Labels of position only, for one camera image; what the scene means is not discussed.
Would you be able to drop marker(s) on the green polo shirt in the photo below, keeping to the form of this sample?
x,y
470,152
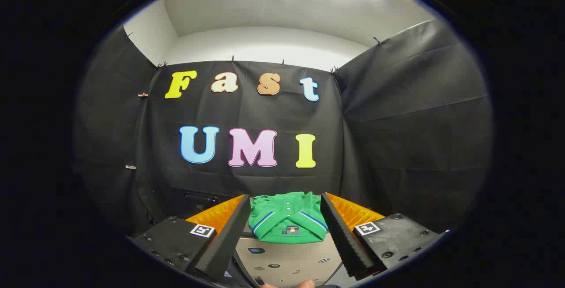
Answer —
x,y
287,217

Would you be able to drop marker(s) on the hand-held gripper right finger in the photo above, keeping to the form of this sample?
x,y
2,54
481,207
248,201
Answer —
x,y
340,230

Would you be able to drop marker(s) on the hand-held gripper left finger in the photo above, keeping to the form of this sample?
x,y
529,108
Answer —
x,y
229,235

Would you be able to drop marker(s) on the black backdrop cloth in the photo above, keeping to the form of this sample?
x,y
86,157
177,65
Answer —
x,y
397,138

